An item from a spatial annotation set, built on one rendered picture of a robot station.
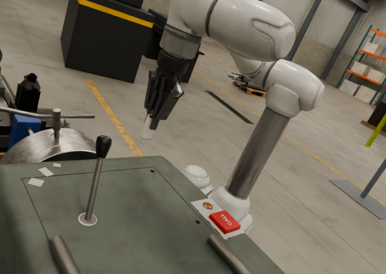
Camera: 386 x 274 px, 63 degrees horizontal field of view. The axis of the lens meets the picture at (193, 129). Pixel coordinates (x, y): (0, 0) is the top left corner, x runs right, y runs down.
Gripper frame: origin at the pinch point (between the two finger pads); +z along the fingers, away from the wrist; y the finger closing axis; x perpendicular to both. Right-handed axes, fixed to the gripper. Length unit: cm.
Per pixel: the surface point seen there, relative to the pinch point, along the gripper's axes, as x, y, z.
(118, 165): 5.5, 0.3, 12.1
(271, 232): -226, 38, 137
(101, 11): -194, 434, 33
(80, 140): 9.1, 16.5, 14.1
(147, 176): -0.5, -5.2, 12.1
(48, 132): 16.5, 21.4, 14.5
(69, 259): 28.6, -26.2, 9.9
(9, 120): 11, 76, 41
